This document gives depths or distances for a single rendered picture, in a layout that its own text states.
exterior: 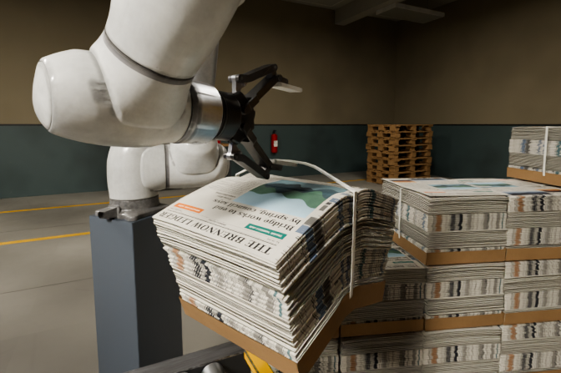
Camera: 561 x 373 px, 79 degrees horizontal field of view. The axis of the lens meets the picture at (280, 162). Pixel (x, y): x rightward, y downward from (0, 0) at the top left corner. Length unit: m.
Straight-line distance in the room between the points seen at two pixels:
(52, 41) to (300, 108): 5.27
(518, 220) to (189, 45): 1.25
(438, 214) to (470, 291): 0.30
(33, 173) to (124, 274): 6.51
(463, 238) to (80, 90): 1.18
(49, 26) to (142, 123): 7.37
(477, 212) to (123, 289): 1.17
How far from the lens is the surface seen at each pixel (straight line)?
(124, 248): 1.20
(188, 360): 0.86
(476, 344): 1.49
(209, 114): 0.47
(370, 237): 0.69
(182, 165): 1.16
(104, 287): 1.33
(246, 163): 0.57
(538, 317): 1.60
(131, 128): 0.41
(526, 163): 1.77
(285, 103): 8.47
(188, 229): 0.57
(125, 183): 1.19
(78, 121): 0.40
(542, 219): 1.48
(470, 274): 1.37
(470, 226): 1.32
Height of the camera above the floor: 1.30
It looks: 6 degrees down
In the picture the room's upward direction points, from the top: straight up
